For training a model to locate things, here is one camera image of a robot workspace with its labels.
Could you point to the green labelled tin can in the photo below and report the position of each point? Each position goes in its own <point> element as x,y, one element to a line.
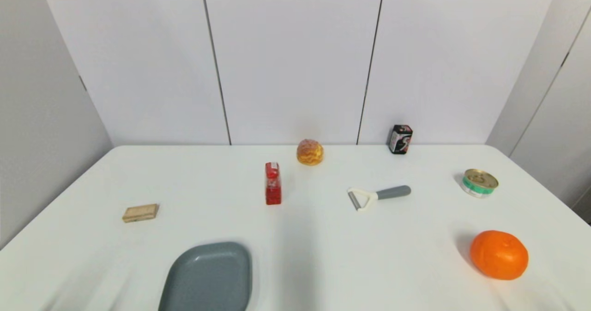
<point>479,184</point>

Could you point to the golden cream puff bread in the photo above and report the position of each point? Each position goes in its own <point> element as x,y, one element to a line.
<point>310,152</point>

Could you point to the small wooden block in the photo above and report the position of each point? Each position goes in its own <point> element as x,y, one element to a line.
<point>140,213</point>

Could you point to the grey plastic plate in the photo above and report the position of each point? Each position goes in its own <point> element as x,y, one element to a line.
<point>208,278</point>

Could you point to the black gum box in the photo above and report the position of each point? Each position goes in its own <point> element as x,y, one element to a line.
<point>400,140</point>

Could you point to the orange fruit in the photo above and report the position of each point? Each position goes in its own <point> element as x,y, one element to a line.
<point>499,255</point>

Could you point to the red milk carton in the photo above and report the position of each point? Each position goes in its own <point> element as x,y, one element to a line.
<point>273,188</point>

